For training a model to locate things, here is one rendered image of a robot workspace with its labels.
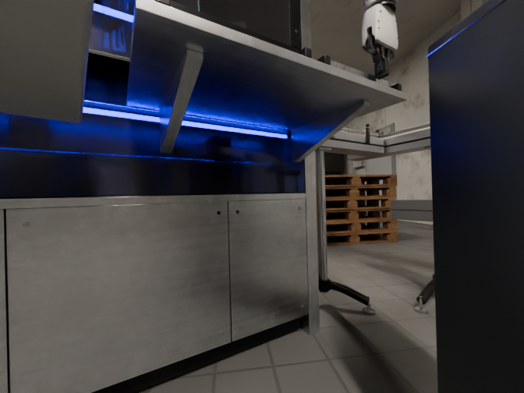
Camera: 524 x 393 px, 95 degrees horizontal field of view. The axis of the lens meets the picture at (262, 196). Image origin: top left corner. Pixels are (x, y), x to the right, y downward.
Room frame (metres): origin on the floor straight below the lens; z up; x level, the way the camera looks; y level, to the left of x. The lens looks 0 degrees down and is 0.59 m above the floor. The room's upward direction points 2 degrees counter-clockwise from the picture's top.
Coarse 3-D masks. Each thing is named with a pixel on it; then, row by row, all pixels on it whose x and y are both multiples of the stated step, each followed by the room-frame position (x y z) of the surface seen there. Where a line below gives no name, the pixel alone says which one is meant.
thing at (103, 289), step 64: (0, 256) 0.55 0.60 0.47; (64, 256) 0.60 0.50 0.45; (128, 256) 0.68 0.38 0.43; (192, 256) 0.77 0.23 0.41; (256, 256) 0.89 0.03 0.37; (0, 320) 0.54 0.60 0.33; (64, 320) 0.60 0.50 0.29; (128, 320) 0.67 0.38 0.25; (192, 320) 0.76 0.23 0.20; (256, 320) 0.88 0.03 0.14; (0, 384) 0.54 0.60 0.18; (64, 384) 0.60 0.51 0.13
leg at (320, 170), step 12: (324, 168) 1.29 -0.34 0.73; (324, 180) 1.28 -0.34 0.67; (324, 192) 1.28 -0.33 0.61; (324, 204) 1.27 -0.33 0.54; (324, 216) 1.27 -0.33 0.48; (324, 228) 1.27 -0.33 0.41; (324, 240) 1.27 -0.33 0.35; (324, 252) 1.27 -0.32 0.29; (324, 264) 1.27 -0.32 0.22; (324, 276) 1.27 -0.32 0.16
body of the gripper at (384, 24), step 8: (376, 8) 0.61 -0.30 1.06; (384, 8) 0.62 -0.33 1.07; (392, 8) 0.63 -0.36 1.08; (368, 16) 0.62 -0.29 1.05; (376, 16) 0.61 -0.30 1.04; (384, 16) 0.62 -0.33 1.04; (392, 16) 0.63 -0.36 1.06; (368, 24) 0.62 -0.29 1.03; (376, 24) 0.61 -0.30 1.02; (384, 24) 0.62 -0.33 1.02; (392, 24) 0.63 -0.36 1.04; (368, 32) 0.63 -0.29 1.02; (376, 32) 0.61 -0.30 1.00; (384, 32) 0.62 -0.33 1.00; (392, 32) 0.63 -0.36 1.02; (376, 40) 0.61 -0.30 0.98; (384, 40) 0.62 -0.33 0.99; (392, 40) 0.64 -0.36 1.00; (384, 48) 0.65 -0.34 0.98; (392, 48) 0.64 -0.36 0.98
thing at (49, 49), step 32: (0, 0) 0.22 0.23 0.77; (32, 0) 0.22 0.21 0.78; (64, 0) 0.22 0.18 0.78; (0, 32) 0.26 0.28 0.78; (32, 32) 0.26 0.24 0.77; (64, 32) 0.26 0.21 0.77; (0, 64) 0.32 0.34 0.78; (32, 64) 0.32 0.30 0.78; (64, 64) 0.32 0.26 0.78; (0, 96) 0.41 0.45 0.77; (32, 96) 0.42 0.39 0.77; (64, 96) 0.42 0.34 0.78
